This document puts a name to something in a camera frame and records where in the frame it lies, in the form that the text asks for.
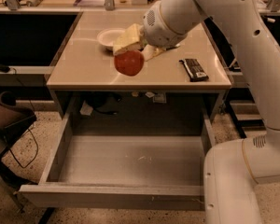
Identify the open grey drawer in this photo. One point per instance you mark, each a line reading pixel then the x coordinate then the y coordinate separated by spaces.
pixel 123 172

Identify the white stick with black tip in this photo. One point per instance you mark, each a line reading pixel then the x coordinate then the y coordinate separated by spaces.
pixel 271 20

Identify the black snack bar wrapper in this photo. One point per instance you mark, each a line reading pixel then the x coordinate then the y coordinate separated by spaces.
pixel 194 70

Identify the black device on left shelf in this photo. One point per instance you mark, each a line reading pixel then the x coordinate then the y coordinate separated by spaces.
pixel 4 68

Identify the black table leg with caster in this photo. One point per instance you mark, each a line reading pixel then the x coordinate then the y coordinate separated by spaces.
pixel 232 107

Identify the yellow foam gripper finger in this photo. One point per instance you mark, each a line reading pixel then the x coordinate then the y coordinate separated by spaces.
pixel 149 52
pixel 130 39

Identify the white bowl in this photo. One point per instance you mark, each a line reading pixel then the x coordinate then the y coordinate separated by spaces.
pixel 108 36

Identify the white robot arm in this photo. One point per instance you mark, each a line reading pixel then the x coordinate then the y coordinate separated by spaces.
pixel 232 169

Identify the red apple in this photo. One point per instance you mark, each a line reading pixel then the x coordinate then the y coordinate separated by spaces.
pixel 129 63

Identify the green chip bag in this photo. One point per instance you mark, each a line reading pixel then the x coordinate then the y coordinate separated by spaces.
pixel 144 43

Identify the black brown office chair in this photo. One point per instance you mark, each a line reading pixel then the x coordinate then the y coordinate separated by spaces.
pixel 15 120

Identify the beige top cabinet table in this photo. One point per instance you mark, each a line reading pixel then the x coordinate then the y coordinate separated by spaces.
pixel 85 65

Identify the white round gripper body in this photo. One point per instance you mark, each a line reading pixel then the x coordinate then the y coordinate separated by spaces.
pixel 154 28

